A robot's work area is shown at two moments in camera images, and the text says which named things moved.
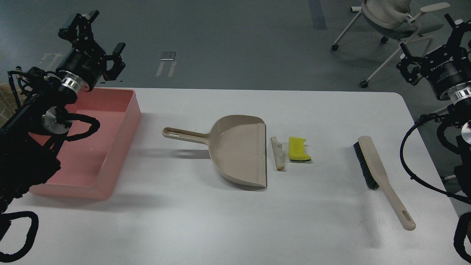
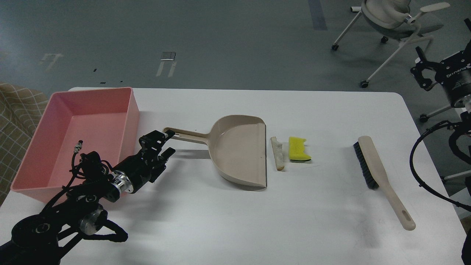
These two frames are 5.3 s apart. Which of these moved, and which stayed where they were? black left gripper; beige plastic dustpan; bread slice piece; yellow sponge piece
Moved: black left gripper
Stayed: bread slice piece; yellow sponge piece; beige plastic dustpan
